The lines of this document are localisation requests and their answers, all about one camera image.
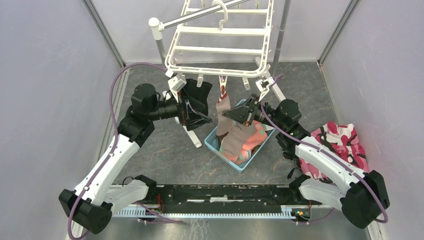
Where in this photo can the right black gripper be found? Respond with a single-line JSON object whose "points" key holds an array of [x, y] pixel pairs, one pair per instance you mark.
{"points": [[243, 113]]}

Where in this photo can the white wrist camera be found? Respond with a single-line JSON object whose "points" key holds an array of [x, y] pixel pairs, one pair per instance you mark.
{"points": [[264, 86], [176, 82]]}

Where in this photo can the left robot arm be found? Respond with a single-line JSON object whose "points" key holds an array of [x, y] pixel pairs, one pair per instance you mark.
{"points": [[91, 204]]}

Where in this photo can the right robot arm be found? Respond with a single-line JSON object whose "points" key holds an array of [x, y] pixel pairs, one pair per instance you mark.
{"points": [[361, 196]]}

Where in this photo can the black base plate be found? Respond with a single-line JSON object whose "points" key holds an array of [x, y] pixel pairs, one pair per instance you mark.
{"points": [[225, 198]]}

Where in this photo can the light blue plastic basket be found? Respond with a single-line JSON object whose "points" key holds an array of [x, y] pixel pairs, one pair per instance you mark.
{"points": [[213, 144]]}

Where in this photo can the black sock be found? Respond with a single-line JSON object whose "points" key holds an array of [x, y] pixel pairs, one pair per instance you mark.
{"points": [[197, 96]]}

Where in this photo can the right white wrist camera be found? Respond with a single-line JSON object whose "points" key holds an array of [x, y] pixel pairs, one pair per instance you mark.
{"points": [[264, 86]]}

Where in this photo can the pink camouflage cloth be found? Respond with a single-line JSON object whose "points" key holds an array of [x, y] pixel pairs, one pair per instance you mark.
{"points": [[343, 141]]}

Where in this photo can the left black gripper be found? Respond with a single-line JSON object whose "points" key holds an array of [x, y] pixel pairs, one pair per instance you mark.
{"points": [[193, 119]]}

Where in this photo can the white sock drying rack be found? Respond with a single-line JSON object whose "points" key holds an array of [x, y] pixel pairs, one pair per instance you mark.
{"points": [[222, 29]]}

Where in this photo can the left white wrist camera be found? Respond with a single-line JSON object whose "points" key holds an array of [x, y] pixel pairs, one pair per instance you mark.
{"points": [[176, 82]]}

